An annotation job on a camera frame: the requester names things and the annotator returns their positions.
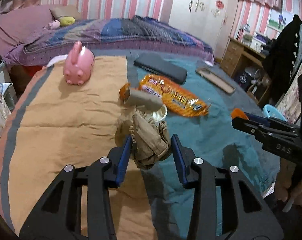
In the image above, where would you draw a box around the orange snack wrapper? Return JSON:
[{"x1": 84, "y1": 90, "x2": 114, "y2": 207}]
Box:
[{"x1": 139, "y1": 74, "x2": 210, "y2": 118}]

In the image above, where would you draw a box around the brown paper wad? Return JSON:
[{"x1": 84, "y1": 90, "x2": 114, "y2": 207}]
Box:
[{"x1": 115, "y1": 107, "x2": 172, "y2": 170}]

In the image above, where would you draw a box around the cardboard toilet roll tube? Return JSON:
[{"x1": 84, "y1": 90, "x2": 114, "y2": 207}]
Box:
[{"x1": 123, "y1": 88, "x2": 163, "y2": 112}]

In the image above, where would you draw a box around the person's right hand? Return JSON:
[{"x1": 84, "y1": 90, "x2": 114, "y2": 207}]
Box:
[{"x1": 274, "y1": 158, "x2": 302, "y2": 207}]

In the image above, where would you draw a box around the black box under desk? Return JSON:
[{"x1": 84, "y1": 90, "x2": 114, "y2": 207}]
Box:
[{"x1": 234, "y1": 71, "x2": 253, "y2": 91}]

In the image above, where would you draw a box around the tan phone case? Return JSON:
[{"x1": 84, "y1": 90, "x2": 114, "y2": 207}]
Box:
[{"x1": 195, "y1": 67, "x2": 235, "y2": 95}]

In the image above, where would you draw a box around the wooden desk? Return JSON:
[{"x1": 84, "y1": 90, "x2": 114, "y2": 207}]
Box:
[{"x1": 220, "y1": 37, "x2": 271, "y2": 107}]

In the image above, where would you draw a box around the black hanging coat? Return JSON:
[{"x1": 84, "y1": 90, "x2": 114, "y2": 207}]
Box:
[{"x1": 262, "y1": 15, "x2": 302, "y2": 103}]

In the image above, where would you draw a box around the white paper cup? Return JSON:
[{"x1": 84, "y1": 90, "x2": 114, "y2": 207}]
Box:
[{"x1": 142, "y1": 105, "x2": 168, "y2": 126}]

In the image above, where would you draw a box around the framed wedding photo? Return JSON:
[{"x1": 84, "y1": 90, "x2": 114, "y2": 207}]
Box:
[{"x1": 266, "y1": 9, "x2": 294, "y2": 33}]

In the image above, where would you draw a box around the black wallet case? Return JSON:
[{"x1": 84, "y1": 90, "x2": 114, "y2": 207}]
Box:
[{"x1": 134, "y1": 53, "x2": 187, "y2": 85}]

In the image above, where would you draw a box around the white wardrobe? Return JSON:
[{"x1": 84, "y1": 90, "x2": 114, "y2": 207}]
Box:
[{"x1": 168, "y1": 0, "x2": 238, "y2": 59}]

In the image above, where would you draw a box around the striped plaid quilt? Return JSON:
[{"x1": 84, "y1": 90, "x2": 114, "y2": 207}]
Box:
[{"x1": 23, "y1": 15, "x2": 213, "y2": 53}]

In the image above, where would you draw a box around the pink piggy bank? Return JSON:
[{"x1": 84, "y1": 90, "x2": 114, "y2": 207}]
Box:
[{"x1": 63, "y1": 41, "x2": 95, "y2": 86}]

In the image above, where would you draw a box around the bed with purple sheet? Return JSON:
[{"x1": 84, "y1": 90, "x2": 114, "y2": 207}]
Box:
[{"x1": 0, "y1": 5, "x2": 214, "y2": 66}]

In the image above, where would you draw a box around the pink plush toy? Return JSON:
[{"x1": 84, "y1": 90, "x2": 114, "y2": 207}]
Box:
[{"x1": 46, "y1": 20, "x2": 61, "y2": 30}]

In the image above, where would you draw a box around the yellow plush toy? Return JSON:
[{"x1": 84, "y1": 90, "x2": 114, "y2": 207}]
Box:
[{"x1": 58, "y1": 16, "x2": 76, "y2": 27}]

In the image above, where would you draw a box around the brown pillow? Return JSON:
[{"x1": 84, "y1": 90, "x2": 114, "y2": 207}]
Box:
[{"x1": 50, "y1": 5, "x2": 82, "y2": 21}]

